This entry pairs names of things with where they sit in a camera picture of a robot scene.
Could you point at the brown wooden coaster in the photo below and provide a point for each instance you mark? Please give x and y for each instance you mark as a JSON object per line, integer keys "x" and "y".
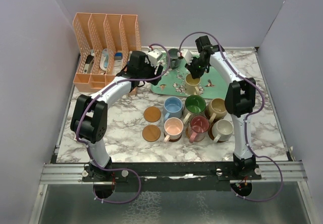
{"x": 212, "y": 137}

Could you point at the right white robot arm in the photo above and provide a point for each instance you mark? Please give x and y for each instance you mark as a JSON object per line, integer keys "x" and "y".
{"x": 239, "y": 100}

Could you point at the black mounting rail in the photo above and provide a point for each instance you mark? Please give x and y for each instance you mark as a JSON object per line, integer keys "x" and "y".
{"x": 169, "y": 176}

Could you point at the white blue pack in organizer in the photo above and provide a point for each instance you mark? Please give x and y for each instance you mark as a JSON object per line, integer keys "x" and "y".
{"x": 104, "y": 60}

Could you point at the aluminium frame rail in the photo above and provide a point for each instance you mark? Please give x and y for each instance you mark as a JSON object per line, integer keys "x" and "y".
{"x": 292, "y": 171}

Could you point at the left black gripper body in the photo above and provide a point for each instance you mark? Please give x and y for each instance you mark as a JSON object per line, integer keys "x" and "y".
{"x": 148, "y": 71}

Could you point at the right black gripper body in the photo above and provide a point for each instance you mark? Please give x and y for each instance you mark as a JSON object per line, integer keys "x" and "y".
{"x": 197, "y": 66}

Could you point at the red floral mug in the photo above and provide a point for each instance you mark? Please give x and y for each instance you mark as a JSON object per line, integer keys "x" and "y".
{"x": 197, "y": 128}

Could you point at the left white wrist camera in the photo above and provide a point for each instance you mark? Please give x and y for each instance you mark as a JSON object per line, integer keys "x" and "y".
{"x": 154, "y": 56}

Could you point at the blue mug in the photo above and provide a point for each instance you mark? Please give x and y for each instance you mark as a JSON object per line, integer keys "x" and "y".
{"x": 173, "y": 108}

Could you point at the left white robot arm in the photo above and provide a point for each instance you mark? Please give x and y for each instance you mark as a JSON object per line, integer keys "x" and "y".
{"x": 89, "y": 120}

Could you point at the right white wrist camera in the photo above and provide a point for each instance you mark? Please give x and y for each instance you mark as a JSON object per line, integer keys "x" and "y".
{"x": 186, "y": 55}

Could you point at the dark walnut coaster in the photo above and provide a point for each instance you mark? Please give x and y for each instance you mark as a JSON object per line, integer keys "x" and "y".
{"x": 175, "y": 140}

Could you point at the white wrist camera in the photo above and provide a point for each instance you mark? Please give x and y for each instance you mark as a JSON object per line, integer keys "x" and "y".
{"x": 154, "y": 56}
{"x": 186, "y": 55}

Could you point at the dark grey mug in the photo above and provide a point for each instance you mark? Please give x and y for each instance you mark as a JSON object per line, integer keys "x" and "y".
{"x": 174, "y": 58}

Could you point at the tan beige mug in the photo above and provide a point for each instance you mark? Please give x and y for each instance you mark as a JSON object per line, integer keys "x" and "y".
{"x": 215, "y": 110}

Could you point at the white speckled mug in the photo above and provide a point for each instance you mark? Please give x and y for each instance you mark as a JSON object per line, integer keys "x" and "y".
{"x": 222, "y": 130}

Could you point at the peach plastic file organizer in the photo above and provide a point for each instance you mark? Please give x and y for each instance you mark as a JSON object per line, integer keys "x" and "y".
{"x": 105, "y": 43}

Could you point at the green mug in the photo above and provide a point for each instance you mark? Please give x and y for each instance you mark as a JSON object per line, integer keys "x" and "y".
{"x": 194, "y": 105}

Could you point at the black white tool in organizer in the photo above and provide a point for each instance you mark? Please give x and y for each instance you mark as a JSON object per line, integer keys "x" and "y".
{"x": 89, "y": 63}

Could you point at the light wood coaster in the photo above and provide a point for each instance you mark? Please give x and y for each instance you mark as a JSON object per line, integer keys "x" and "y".
{"x": 151, "y": 133}
{"x": 152, "y": 114}

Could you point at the blue eraser box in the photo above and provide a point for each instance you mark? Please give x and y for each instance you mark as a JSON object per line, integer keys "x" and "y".
{"x": 118, "y": 56}

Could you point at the light pink mug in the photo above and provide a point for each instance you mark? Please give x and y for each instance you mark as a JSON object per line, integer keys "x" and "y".
{"x": 173, "y": 127}

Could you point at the green floral tray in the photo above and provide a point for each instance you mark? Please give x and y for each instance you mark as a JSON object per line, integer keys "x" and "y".
{"x": 212, "y": 85}

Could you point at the woven rattan coaster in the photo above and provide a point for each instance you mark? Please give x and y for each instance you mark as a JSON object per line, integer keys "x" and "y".
{"x": 187, "y": 132}

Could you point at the yellow mug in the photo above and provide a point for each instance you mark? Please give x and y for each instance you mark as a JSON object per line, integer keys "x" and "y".
{"x": 192, "y": 85}

